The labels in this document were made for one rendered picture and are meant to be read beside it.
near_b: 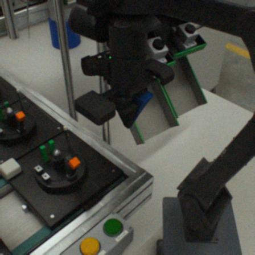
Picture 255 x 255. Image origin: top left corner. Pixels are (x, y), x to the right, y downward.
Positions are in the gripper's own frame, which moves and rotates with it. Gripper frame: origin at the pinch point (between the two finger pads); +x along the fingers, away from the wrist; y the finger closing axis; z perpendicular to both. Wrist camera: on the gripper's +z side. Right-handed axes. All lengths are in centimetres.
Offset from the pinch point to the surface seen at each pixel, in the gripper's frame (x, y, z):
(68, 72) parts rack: 15.1, -15.0, 40.1
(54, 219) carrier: 28.4, 15.1, 8.9
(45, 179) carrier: 24.9, 10.6, 17.9
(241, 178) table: 40, -37, -14
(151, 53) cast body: 0.7, -20.9, 12.5
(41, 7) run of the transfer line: 30, -64, 137
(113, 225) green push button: 28.2, 6.3, -1.7
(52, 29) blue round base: 29, -47, 99
